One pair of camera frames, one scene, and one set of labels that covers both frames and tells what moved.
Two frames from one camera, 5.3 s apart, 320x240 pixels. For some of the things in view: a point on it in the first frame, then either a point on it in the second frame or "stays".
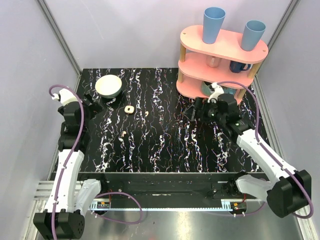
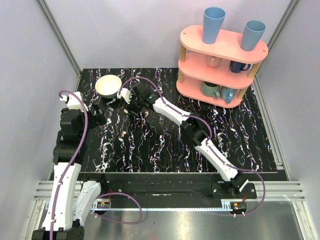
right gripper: x=200 y=103 to x=134 y=112
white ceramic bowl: x=108 y=86 stays
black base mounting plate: x=172 y=186 stays
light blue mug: x=229 y=90 stays
